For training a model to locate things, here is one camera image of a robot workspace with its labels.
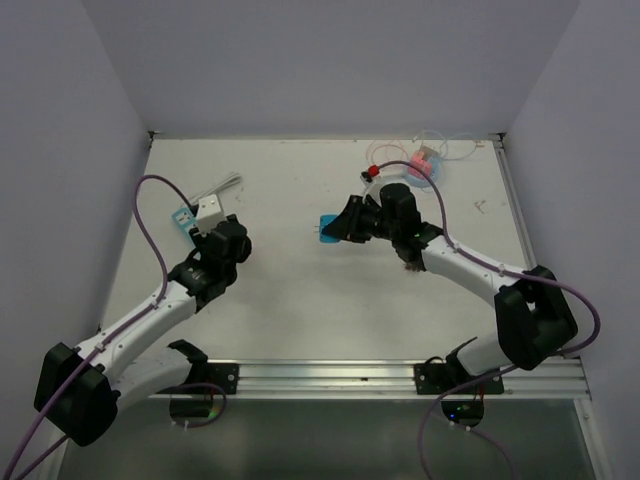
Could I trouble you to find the pink cube plug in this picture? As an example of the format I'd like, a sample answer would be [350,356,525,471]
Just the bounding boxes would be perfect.
[408,150,433,178]

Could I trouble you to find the teal power strip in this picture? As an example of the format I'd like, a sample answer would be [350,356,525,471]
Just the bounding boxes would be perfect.
[172,205,199,247]

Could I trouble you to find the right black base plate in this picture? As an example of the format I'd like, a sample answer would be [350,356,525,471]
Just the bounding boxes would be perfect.
[413,357,505,395]

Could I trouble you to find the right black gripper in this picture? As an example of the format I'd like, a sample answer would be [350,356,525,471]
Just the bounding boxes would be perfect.
[323,195,399,244]

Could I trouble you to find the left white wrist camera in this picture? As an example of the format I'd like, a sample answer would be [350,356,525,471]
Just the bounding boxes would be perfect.
[195,194,226,235]

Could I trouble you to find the right side aluminium rail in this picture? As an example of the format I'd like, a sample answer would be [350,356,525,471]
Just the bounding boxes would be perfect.
[492,135,537,269]

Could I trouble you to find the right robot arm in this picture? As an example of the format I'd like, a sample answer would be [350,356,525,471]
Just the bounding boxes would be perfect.
[321,183,578,393]

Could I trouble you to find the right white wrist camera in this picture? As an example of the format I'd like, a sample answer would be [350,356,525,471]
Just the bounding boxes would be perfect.
[359,164,395,196]

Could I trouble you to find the aluminium rail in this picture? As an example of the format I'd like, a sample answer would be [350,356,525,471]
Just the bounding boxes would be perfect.
[210,358,590,400]
[492,135,537,269]

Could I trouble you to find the white power strip cord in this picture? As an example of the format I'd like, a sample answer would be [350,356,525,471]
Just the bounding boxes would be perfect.
[192,172,245,201]

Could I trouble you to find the aluminium front rail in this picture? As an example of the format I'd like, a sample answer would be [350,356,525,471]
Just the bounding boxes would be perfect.
[210,358,590,400]

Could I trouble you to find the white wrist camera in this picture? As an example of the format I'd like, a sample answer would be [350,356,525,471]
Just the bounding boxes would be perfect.
[359,164,395,196]
[195,194,226,235]

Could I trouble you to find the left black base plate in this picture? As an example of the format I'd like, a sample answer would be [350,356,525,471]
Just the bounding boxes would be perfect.
[201,362,240,395]

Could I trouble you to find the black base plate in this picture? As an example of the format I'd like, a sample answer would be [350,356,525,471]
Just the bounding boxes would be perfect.
[201,362,240,395]
[413,357,505,395]

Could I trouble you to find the light blue round socket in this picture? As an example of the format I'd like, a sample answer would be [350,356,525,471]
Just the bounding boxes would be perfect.
[403,157,444,190]

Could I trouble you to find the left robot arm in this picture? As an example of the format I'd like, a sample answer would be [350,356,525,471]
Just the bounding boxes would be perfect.
[34,215,252,446]

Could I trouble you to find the blue square adapter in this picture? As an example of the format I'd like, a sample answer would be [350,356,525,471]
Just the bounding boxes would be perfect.
[316,214,344,244]

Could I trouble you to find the thin white wire coil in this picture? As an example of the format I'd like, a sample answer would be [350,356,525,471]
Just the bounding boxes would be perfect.
[414,128,485,164]

